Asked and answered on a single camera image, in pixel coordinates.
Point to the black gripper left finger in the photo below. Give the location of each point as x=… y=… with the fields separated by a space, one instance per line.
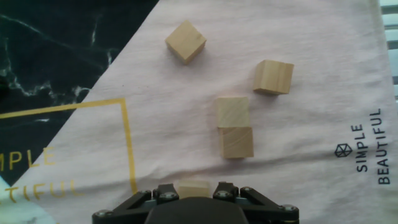
x=124 y=208

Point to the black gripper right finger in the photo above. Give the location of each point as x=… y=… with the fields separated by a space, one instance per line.
x=267 y=208

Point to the marble and pink tablecloth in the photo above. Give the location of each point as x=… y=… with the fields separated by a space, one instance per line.
x=186 y=140

